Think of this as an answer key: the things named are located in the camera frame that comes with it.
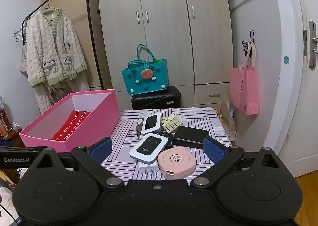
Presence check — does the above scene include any silver blue wifi router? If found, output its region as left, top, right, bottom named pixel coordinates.
left=141, top=112, right=162, bottom=135

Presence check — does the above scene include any orange white plastic bag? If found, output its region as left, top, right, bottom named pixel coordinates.
left=215, top=110, right=224, bottom=123

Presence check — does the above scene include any black hard suitcase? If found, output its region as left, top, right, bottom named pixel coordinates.
left=131, top=85, right=182, bottom=110

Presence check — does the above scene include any silver key bunch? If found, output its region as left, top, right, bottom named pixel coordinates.
left=136, top=118, right=143, bottom=139

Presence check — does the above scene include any teal felt handbag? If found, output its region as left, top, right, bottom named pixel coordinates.
left=122, top=44, right=169, bottom=96

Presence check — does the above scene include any silver door handle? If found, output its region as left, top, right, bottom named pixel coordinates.
left=309, top=21, right=318, bottom=70

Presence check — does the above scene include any striped white tablecloth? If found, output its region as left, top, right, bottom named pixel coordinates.
left=19, top=106, right=232, bottom=184

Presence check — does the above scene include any black phone battery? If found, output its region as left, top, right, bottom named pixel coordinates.
left=155, top=132, right=174, bottom=150

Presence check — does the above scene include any pink paper shopping bag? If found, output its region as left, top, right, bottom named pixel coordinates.
left=230, top=41, right=260, bottom=116

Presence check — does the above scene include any beige wooden wardrobe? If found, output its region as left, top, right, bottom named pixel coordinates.
left=40, top=0, right=234, bottom=111

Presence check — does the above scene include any black rectangular power bank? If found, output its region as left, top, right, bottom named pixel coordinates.
left=173, top=126, right=209, bottom=149

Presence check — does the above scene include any pink cardboard storage box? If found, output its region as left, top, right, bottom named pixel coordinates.
left=20, top=89, right=120, bottom=152

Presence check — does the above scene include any white usb wall charger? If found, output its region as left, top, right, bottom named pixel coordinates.
left=138, top=160, right=159, bottom=179

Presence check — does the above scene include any cream knitted cardigan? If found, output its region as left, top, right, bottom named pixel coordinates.
left=19, top=7, right=91, bottom=115

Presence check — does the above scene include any cream yellow hair claw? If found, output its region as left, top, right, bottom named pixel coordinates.
left=161, top=114, right=183, bottom=133

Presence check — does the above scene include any pink round tape measure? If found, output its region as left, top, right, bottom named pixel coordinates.
left=157, top=146, right=196, bottom=180

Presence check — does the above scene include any black clothes rack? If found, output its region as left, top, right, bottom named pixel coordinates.
left=21, top=0, right=109, bottom=90

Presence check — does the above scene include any white black wifi router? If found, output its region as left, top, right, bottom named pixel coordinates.
left=129, top=133, right=168, bottom=164

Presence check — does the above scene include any white door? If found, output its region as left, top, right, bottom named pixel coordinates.
left=279, top=0, right=317, bottom=177

